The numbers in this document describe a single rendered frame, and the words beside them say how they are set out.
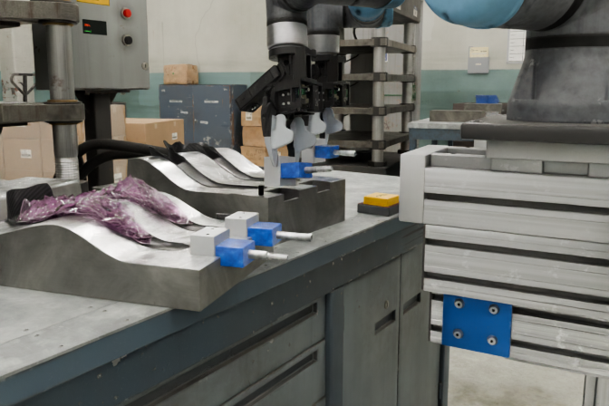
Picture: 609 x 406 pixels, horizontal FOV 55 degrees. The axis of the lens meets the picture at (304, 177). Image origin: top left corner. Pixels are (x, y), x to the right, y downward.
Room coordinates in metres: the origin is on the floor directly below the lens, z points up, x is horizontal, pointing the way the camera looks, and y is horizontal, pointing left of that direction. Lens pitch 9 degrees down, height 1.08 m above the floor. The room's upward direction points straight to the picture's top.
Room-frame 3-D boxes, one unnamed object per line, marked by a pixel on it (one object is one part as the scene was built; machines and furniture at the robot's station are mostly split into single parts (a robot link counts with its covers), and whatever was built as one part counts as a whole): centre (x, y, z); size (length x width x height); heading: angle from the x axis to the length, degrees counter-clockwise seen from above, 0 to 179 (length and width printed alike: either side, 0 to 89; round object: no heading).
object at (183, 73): (8.46, 1.78, 1.26); 0.42 x 0.33 x 0.29; 67
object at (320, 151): (1.34, -0.06, 0.93); 0.13 x 0.05 x 0.05; 55
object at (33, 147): (5.02, 2.23, 0.47); 1.22 x 0.80 x 0.94; 71
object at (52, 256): (0.89, 0.33, 0.86); 0.50 x 0.26 x 0.11; 72
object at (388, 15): (1.32, -0.14, 1.25); 0.11 x 0.11 x 0.08; 84
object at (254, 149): (7.99, 0.44, 0.42); 0.86 x 0.33 x 0.83; 67
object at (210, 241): (0.76, 0.08, 0.86); 0.13 x 0.05 x 0.05; 72
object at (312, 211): (1.23, 0.19, 0.87); 0.50 x 0.26 x 0.14; 55
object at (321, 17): (1.35, -0.05, 1.25); 0.09 x 0.08 x 0.11; 84
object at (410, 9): (5.79, -0.56, 1.03); 1.54 x 0.94 x 2.06; 157
